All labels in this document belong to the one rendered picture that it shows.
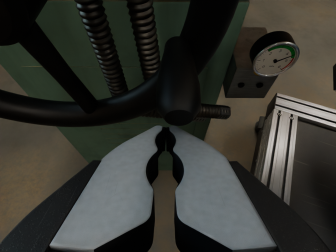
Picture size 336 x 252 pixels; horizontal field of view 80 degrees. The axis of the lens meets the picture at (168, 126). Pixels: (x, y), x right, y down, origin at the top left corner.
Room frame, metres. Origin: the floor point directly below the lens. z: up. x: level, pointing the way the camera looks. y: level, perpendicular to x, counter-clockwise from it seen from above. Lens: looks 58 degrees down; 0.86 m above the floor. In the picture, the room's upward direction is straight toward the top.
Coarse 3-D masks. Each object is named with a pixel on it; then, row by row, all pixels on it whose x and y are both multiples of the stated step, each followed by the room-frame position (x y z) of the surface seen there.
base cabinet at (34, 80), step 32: (64, 0) 0.30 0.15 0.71; (160, 0) 0.30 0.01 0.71; (64, 32) 0.30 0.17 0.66; (128, 32) 0.30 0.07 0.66; (160, 32) 0.30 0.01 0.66; (32, 64) 0.30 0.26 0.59; (96, 64) 0.30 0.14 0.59; (128, 64) 0.30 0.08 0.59; (224, 64) 0.30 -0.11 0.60; (32, 96) 0.30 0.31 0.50; (64, 96) 0.30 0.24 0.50; (96, 96) 0.30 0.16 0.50; (64, 128) 0.30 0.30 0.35; (96, 128) 0.30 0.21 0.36; (128, 128) 0.30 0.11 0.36; (192, 128) 0.30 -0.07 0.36; (160, 160) 0.30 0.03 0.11
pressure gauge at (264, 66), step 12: (264, 36) 0.26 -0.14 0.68; (276, 36) 0.25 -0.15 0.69; (288, 36) 0.25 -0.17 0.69; (252, 48) 0.26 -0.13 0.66; (264, 48) 0.24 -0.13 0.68; (276, 48) 0.24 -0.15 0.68; (288, 48) 0.24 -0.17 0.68; (252, 60) 0.24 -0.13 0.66; (264, 60) 0.24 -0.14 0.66; (288, 60) 0.24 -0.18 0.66; (264, 72) 0.24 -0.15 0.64; (276, 72) 0.24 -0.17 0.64
